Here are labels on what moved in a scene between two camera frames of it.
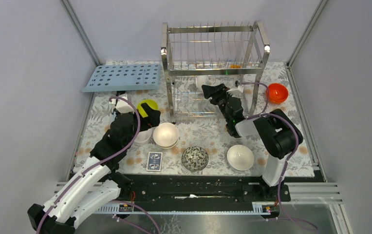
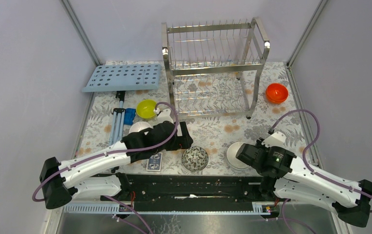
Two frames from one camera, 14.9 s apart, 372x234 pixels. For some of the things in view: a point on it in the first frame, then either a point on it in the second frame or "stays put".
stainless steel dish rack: (194, 55) stays put
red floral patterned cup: (195, 158) stays put
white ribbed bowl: (240, 157) stays put
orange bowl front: (278, 93) stays put
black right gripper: (209, 90) -> (258, 144)
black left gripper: (152, 120) -> (183, 141)
